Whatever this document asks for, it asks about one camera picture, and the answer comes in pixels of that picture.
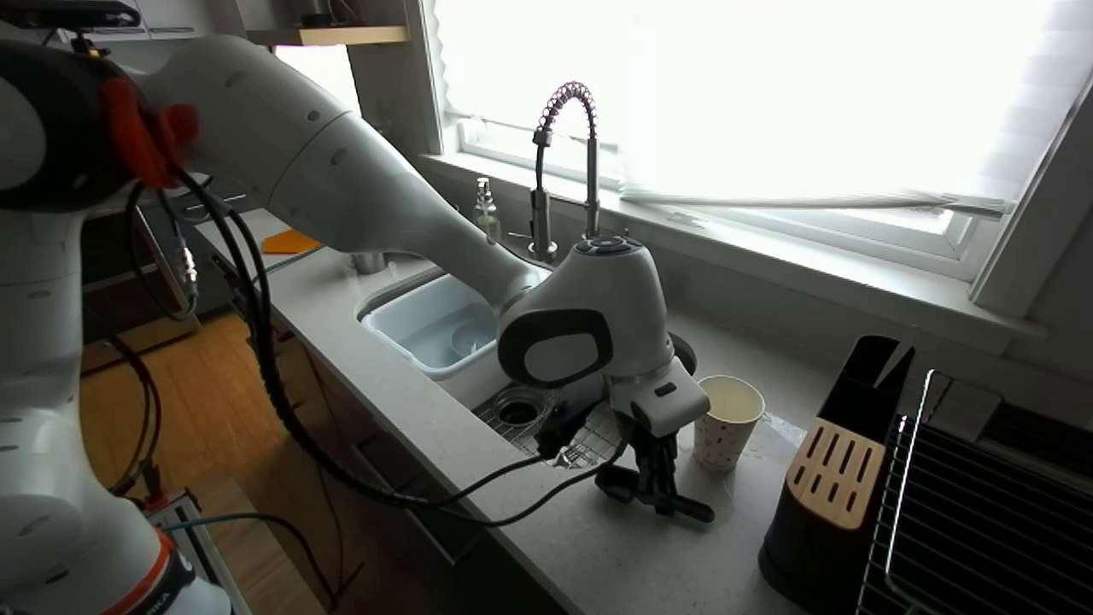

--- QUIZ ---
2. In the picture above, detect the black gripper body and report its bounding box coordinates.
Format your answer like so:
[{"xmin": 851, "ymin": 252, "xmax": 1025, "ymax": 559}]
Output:
[{"xmin": 617, "ymin": 418, "xmax": 690, "ymax": 470}]

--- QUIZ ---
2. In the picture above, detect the black spatula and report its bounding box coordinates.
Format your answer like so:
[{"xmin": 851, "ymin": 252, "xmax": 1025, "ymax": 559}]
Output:
[{"xmin": 592, "ymin": 465, "xmax": 721, "ymax": 530}]

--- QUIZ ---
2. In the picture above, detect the white paper cup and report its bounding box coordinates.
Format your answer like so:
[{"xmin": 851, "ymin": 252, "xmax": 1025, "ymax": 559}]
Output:
[{"xmin": 690, "ymin": 372, "xmax": 769, "ymax": 479}]

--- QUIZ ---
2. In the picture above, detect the stainless steel sink basin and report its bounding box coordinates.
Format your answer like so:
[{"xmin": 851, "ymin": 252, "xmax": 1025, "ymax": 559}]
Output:
[{"xmin": 356, "ymin": 262, "xmax": 702, "ymax": 462}]

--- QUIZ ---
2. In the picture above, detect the white plastic dish tub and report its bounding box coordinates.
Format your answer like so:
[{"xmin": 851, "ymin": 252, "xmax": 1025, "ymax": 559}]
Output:
[{"xmin": 359, "ymin": 268, "xmax": 540, "ymax": 378}]

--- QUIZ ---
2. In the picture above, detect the chrome spring kitchen faucet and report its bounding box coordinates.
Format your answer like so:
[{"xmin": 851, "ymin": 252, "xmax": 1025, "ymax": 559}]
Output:
[{"xmin": 523, "ymin": 78, "xmax": 607, "ymax": 265}]

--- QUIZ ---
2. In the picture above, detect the clear soap pump dispenser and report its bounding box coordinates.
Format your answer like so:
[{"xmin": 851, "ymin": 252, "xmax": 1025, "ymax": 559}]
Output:
[{"xmin": 467, "ymin": 175, "xmax": 506, "ymax": 247}]

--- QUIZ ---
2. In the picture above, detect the round bowl with light rim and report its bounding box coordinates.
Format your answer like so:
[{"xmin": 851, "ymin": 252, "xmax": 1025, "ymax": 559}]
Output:
[{"xmin": 350, "ymin": 247, "xmax": 394, "ymax": 276}]

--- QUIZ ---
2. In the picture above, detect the white pleated window blind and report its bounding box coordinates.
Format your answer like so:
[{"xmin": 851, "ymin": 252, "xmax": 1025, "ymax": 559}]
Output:
[{"xmin": 611, "ymin": 0, "xmax": 1093, "ymax": 217}]

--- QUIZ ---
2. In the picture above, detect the orange flat item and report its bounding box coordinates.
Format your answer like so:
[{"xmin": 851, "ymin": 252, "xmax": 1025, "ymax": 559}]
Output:
[{"xmin": 255, "ymin": 224, "xmax": 329, "ymax": 258}]

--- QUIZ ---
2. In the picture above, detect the white window frame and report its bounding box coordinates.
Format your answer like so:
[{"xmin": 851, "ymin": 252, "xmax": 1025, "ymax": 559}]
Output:
[{"xmin": 417, "ymin": 0, "xmax": 1093, "ymax": 323}]

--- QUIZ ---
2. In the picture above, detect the black wire dish rack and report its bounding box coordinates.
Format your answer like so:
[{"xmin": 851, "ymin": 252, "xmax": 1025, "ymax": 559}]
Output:
[{"xmin": 859, "ymin": 361, "xmax": 1093, "ymax": 615}]

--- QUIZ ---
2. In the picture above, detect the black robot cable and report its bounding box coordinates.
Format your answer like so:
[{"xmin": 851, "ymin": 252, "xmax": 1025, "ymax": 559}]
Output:
[{"xmin": 121, "ymin": 167, "xmax": 631, "ymax": 532}]

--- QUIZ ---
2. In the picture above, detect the wooden wall shelf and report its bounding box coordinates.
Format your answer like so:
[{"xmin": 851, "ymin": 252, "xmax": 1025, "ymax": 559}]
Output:
[{"xmin": 245, "ymin": 25, "xmax": 415, "ymax": 52}]

